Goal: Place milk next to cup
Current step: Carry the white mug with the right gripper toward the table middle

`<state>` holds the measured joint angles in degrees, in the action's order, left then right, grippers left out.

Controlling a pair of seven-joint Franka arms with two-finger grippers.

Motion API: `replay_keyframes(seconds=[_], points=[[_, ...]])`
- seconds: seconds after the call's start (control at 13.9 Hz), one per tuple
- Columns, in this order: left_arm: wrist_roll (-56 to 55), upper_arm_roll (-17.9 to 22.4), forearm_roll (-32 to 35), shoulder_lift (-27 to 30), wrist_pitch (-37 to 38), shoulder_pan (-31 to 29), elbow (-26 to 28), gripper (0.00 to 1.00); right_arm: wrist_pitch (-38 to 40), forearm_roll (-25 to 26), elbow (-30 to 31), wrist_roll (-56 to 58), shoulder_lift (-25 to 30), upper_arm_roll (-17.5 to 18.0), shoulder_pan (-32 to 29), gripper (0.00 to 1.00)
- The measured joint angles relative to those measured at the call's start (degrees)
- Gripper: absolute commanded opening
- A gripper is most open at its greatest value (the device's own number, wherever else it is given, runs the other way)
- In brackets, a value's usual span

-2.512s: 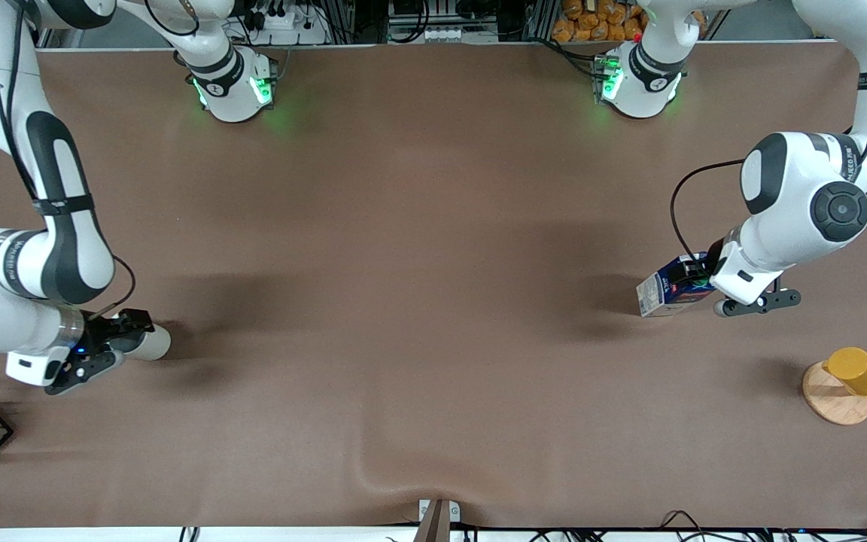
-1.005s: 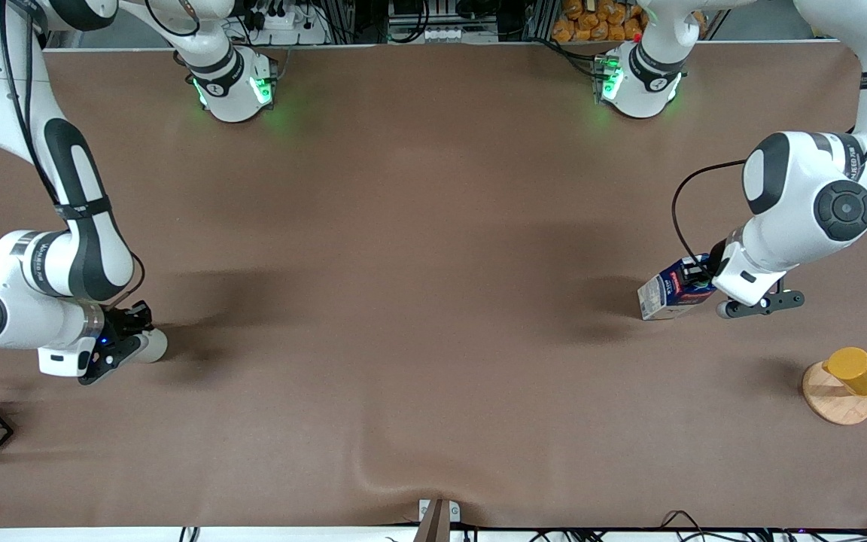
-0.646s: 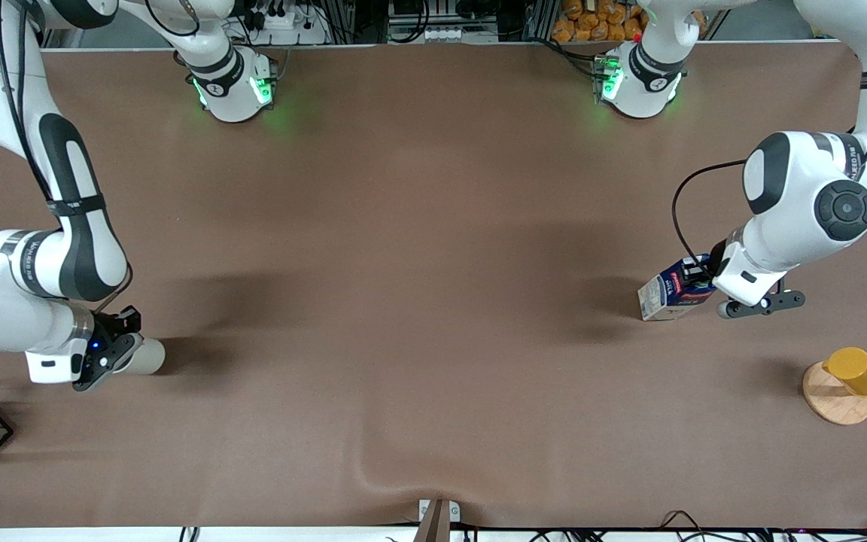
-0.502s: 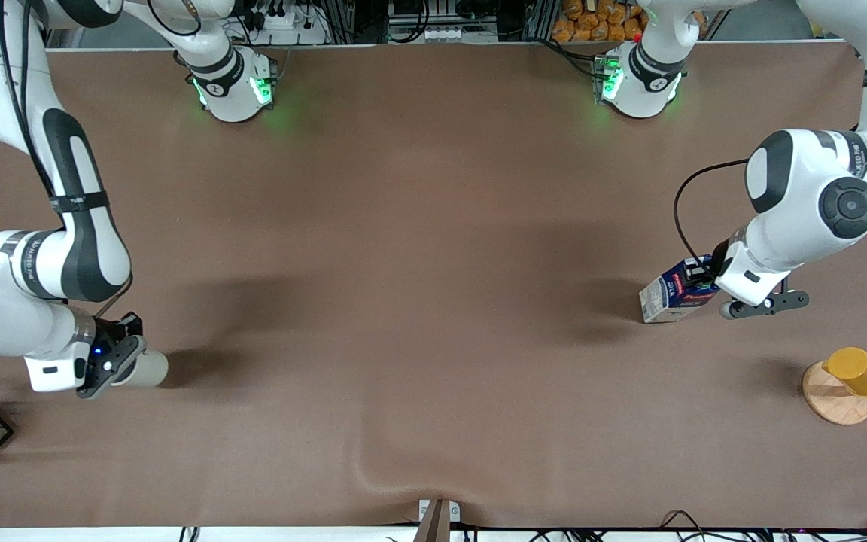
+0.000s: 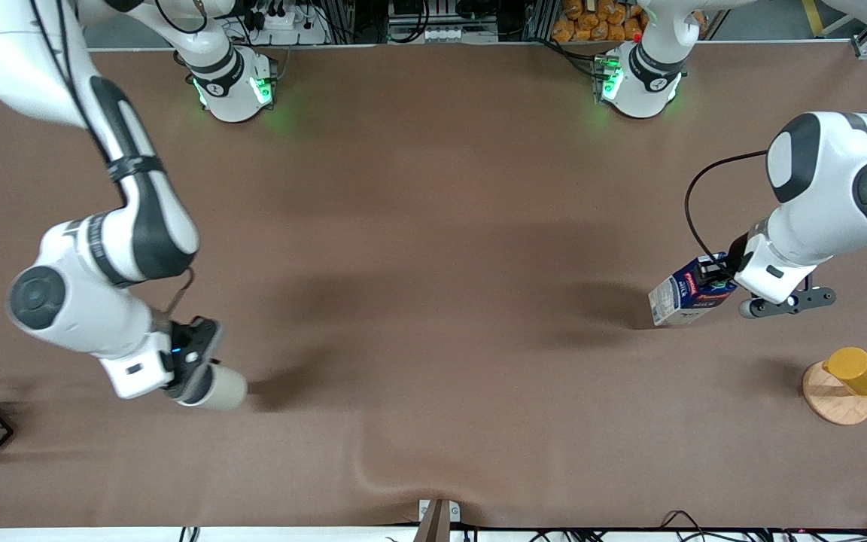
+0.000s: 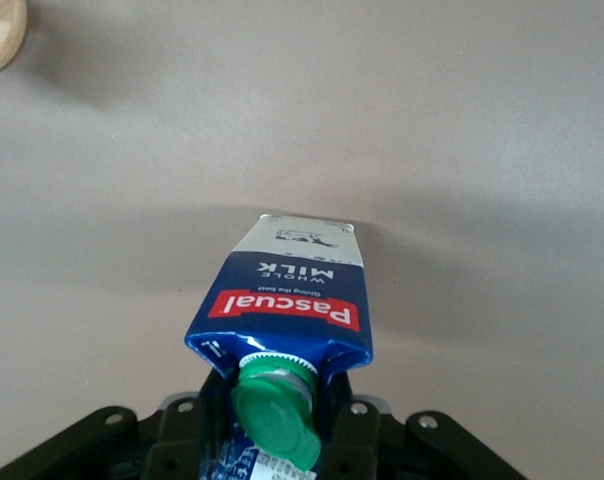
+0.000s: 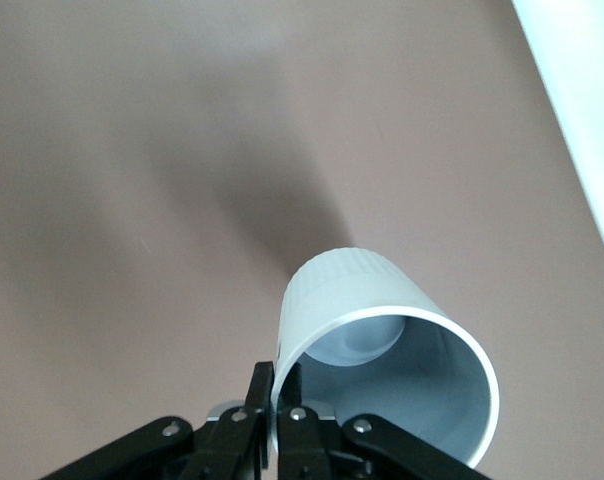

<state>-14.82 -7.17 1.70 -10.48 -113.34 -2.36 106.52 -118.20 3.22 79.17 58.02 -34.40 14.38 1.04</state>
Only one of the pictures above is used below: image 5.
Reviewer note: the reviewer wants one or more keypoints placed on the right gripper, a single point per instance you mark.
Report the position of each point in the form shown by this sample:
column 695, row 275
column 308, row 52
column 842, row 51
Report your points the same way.
column 191, row 348

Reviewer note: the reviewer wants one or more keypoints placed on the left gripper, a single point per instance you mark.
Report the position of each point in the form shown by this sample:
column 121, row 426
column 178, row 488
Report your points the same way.
column 736, row 256

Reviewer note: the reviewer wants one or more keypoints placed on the grey white mug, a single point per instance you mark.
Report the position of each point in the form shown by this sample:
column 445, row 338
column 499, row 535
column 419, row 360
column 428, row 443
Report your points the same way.
column 228, row 388

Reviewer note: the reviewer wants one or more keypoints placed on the blue white milk carton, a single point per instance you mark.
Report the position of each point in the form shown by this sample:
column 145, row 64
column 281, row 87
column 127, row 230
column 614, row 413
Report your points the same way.
column 674, row 297

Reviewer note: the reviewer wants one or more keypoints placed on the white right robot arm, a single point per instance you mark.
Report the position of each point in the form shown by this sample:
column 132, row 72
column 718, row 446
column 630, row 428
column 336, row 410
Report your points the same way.
column 19, row 60

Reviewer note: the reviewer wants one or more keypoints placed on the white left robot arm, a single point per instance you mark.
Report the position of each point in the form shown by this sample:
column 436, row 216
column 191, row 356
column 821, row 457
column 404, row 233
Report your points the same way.
column 832, row 173

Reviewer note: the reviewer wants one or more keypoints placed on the yellow cup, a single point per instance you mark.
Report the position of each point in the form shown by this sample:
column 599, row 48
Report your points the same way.
column 859, row 371

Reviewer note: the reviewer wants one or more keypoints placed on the round wooden stand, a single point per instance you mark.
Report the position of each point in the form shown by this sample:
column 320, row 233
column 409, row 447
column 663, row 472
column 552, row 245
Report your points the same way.
column 836, row 405

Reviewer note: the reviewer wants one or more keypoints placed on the orange snack packets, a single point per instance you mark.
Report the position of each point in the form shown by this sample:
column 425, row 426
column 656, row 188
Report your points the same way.
column 591, row 22

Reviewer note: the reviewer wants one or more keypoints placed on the white power strip with plugs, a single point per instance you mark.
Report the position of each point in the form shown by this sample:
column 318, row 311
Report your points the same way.
column 290, row 26

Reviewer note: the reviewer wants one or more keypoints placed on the small white power strip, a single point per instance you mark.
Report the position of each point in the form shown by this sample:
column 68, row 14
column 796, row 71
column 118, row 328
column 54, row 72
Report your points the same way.
column 442, row 34

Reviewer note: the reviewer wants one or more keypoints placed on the metal table bracket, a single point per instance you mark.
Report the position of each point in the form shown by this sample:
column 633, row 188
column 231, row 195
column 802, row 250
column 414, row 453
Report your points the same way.
column 439, row 519

